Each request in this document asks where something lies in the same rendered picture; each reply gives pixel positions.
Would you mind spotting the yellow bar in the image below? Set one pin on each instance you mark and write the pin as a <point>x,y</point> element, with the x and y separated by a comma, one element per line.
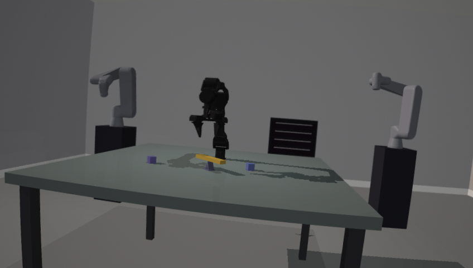
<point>210,159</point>

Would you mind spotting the small purple cube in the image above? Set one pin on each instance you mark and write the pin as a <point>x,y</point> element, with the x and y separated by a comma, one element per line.
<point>151,159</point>

